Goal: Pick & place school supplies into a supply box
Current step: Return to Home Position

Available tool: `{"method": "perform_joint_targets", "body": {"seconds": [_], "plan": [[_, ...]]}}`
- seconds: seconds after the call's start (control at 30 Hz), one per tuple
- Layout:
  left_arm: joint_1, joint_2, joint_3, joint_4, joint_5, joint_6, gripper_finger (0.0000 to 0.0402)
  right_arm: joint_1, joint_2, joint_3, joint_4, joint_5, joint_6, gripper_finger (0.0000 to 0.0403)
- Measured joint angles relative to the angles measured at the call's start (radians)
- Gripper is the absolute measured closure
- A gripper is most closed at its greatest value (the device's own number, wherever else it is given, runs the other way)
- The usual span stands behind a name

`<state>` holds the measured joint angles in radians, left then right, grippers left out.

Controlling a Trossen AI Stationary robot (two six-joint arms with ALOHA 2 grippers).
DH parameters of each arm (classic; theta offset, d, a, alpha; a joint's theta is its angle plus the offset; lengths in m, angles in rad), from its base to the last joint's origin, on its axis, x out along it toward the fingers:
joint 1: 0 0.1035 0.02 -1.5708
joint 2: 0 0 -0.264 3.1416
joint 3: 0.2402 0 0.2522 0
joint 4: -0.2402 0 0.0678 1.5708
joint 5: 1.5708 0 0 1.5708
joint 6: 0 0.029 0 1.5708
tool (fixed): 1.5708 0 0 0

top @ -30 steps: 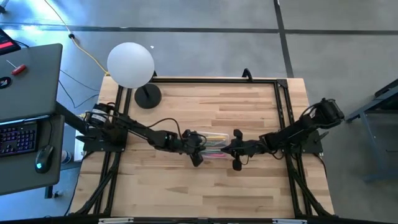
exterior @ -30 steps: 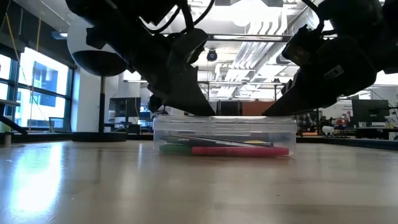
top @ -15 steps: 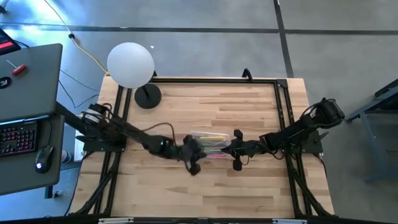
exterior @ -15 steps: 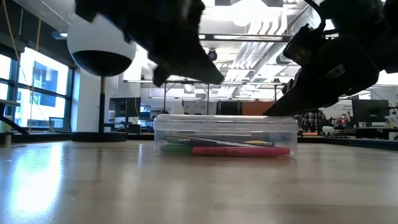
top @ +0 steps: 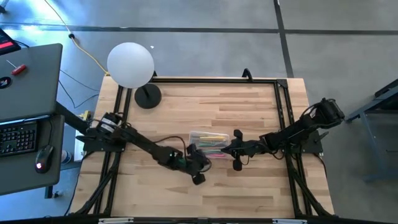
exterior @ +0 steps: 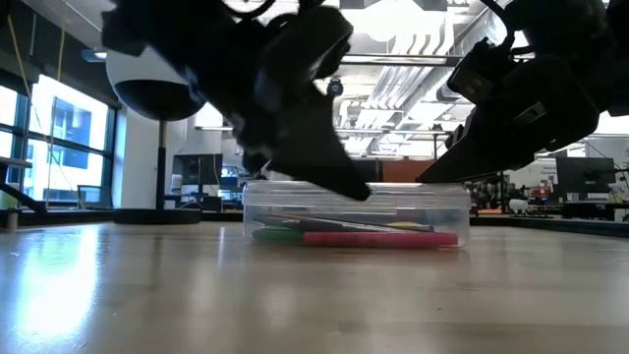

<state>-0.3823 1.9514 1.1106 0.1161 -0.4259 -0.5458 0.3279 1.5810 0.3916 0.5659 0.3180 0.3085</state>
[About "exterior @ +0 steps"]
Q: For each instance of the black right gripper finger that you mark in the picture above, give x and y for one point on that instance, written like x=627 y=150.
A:
x=486 y=147

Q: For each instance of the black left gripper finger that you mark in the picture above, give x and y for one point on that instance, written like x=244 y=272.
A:
x=319 y=147

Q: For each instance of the clear plastic supply box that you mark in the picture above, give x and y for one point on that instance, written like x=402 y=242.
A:
x=457 y=218

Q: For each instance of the clear plastic container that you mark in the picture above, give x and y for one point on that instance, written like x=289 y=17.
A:
x=417 y=194

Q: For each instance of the yellow-green crayon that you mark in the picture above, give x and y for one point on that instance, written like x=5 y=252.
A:
x=410 y=225

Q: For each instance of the pink marker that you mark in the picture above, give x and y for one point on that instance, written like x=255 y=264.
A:
x=383 y=240

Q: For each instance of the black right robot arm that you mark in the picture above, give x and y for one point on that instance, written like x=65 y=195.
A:
x=565 y=24

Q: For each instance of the dark computer monitor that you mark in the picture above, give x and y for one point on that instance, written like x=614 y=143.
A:
x=585 y=174
x=196 y=169

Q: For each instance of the white globe lamp black stand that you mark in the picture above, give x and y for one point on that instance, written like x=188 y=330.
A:
x=157 y=98

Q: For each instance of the linear ceiling light fixture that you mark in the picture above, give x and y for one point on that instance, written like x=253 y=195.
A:
x=393 y=59

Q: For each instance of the black ceiling dome camera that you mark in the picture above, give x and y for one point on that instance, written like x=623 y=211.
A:
x=335 y=88

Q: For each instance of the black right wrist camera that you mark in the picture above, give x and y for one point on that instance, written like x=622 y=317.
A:
x=479 y=71

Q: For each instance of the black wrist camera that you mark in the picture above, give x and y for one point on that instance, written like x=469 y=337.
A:
x=319 y=39
x=479 y=71

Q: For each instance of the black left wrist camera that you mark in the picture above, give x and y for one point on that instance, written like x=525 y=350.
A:
x=319 y=39

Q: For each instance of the orange partition wall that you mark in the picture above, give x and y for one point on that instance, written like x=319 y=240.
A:
x=403 y=169

